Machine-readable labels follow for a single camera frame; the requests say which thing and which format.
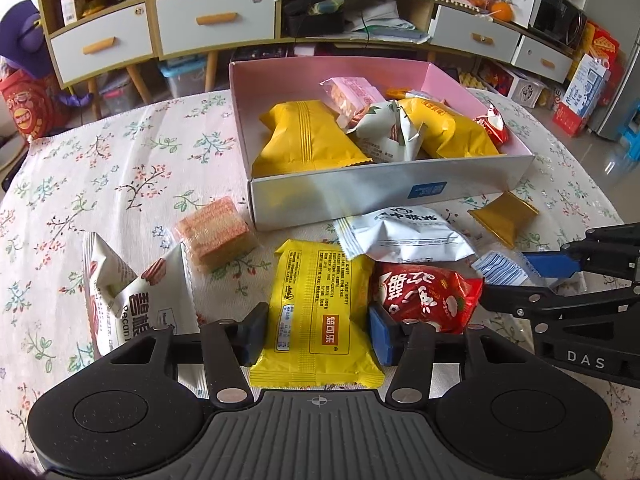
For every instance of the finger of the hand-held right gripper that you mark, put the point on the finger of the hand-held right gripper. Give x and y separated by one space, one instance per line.
525 299
550 262

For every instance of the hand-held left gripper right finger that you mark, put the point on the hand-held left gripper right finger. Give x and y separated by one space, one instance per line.
382 332

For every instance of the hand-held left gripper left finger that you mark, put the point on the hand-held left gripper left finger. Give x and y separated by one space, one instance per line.
255 332

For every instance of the clear white snack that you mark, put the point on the clear white snack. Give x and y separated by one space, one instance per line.
500 267

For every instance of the gold brown snack packet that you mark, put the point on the gold brown snack packet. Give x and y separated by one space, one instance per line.
505 215

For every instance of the yellow printed snack packet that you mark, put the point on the yellow printed snack packet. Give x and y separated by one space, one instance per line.
320 310

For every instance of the white grey snack packet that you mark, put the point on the white grey snack packet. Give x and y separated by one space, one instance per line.
400 235

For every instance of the clear orange wafer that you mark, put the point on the clear orange wafer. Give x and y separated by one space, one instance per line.
215 232

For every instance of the white pecan snack packet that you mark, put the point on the white pecan snack packet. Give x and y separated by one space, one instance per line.
130 305
385 132

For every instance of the pink cardboard box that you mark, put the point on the pink cardboard box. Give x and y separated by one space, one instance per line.
350 195

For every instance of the yellow orange snack packet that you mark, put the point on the yellow orange snack packet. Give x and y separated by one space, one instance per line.
445 127

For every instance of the large plain yellow packet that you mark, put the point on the large plain yellow packet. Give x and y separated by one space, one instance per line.
305 135

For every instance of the pink wafer packet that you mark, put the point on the pink wafer packet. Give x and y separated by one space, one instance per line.
352 91

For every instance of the white red printed box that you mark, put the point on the white red printed box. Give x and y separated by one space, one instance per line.
525 91

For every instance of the grey metal appliance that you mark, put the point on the grey metal appliance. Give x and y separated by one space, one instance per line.
622 90

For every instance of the yellow egg tray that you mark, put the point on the yellow egg tray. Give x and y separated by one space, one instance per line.
470 80

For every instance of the floral tablecloth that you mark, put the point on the floral tablecloth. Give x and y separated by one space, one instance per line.
150 160

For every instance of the yellow red box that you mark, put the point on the yellow red box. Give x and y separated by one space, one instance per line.
602 45

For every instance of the white toaster oven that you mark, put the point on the white toaster oven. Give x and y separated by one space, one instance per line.
555 17

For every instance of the orange fruit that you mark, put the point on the orange fruit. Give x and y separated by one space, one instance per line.
501 10

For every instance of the blue lid storage box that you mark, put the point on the blue lid storage box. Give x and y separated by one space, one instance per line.
182 77

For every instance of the clear storage box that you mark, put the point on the clear storage box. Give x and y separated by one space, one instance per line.
117 92

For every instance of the wooden shelf cabinet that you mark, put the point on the wooden shelf cabinet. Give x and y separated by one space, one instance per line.
136 82

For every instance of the low wooden media cabinet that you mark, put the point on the low wooden media cabinet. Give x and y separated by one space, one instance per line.
424 15

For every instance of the black lid storage box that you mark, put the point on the black lid storage box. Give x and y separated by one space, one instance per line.
260 52

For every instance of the pile of papers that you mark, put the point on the pile of papers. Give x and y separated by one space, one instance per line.
385 25

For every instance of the red printed bag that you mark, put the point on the red printed bag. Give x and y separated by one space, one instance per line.
25 110

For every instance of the purple hat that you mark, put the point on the purple hat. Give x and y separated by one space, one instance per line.
25 35

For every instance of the cardboard box white label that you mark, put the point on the cardboard box white label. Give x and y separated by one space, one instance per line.
72 2

